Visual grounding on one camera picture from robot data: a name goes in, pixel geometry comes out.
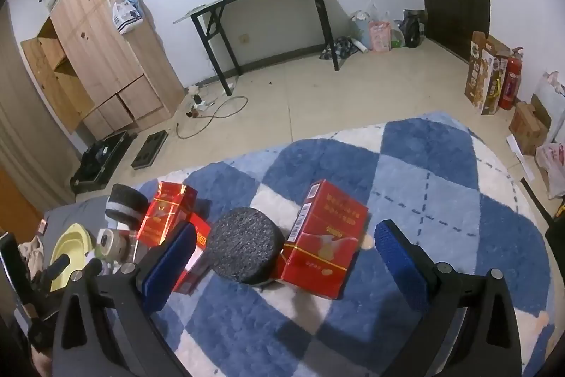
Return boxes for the checked cloth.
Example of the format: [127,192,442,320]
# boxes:
[319,37,369,60]

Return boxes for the printed cardboard box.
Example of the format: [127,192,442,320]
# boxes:
[464,31,513,116]

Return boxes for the black foam disc white band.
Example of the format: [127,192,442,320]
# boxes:
[105,183,148,228]

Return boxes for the yellow plastic basin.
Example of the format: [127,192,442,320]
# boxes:
[49,222,100,293]

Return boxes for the white power strip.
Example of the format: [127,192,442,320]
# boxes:
[185,86,217,119]

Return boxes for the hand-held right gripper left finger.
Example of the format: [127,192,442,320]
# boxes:
[52,222,199,377]

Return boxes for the shiny red foil box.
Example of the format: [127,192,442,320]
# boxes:
[137,181,198,247]

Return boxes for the white printed plastic bag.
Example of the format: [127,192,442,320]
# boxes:
[111,0,144,34]

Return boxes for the floor cable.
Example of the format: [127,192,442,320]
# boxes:
[176,95,249,138]

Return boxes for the brown wooden panel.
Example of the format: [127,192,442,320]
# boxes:
[0,169,42,232]

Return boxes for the blue checked rug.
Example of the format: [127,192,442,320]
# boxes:
[132,112,557,377]

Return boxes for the brown cardboard box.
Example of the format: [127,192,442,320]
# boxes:
[508,94,552,157]

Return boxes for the white crumpled bag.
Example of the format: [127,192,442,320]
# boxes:
[536,70,565,126]

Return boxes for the red and white plastic bag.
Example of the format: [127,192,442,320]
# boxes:
[535,141,565,199]

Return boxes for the red fire extinguisher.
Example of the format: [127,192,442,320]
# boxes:
[498,47,525,111]

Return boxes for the packing tape roll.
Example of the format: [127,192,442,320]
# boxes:
[95,228,133,265]

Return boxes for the black bag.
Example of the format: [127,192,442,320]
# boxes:
[399,10,427,48]

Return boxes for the red box yellow print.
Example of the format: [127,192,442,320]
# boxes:
[170,213,213,296]

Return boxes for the clear plastic bag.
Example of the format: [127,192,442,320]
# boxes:
[351,8,376,46]

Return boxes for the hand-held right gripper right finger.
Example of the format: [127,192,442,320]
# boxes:
[374,219,524,377]

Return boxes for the wooden wardrobe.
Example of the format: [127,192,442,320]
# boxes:
[20,0,186,141]

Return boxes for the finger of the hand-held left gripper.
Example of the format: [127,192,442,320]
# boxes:
[33,253,72,294]

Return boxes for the black foam tray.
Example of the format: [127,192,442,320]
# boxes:
[131,130,169,171]

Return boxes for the black open case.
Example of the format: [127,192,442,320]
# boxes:
[70,131,135,194]

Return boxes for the red carton silver end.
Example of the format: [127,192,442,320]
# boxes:
[281,179,369,300]

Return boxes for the pink bag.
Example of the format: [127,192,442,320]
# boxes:
[368,20,391,52]

